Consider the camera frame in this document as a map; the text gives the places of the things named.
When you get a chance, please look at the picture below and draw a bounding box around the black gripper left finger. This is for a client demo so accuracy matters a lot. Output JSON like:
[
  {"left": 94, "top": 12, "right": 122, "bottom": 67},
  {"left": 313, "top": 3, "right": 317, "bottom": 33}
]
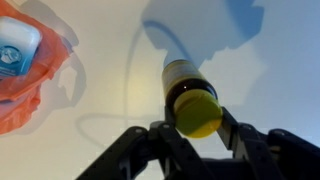
[{"left": 75, "top": 104, "right": 218, "bottom": 180}]

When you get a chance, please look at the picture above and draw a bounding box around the red plastic bag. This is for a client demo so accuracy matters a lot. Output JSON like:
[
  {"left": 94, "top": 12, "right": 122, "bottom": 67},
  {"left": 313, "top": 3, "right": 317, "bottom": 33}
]
[{"left": 0, "top": 0, "right": 73, "bottom": 136}]

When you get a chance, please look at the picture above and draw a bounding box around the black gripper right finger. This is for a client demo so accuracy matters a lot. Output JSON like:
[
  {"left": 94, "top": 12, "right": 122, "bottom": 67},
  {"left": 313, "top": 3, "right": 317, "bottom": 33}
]
[{"left": 216, "top": 106, "right": 320, "bottom": 180}]

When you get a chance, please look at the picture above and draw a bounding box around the brown bottle with yellow cap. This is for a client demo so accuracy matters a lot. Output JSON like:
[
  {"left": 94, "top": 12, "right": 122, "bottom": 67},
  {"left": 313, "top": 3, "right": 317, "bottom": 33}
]
[{"left": 161, "top": 59, "right": 224, "bottom": 139}]

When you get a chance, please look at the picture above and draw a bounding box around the white blue bottle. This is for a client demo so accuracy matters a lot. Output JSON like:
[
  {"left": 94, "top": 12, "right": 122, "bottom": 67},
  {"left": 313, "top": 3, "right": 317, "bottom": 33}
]
[{"left": 0, "top": 15, "right": 43, "bottom": 80}]

